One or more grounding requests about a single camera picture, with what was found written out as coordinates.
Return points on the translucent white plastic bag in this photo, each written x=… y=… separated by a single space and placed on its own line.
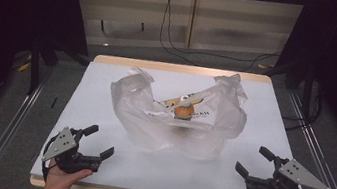
x=149 y=122

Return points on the person's left hand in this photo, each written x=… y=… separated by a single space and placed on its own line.
x=64 y=180

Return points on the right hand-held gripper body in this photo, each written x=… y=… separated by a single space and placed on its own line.
x=281 y=185

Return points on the small black stick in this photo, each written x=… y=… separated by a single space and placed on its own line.
x=54 y=102

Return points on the black stand leg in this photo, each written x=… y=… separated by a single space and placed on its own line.
x=308 y=91
x=34 y=67

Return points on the round orange object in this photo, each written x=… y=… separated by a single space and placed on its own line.
x=184 y=111

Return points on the white table sheet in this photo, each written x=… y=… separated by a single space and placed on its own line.
x=86 y=109

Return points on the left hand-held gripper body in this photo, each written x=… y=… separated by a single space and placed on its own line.
x=77 y=160

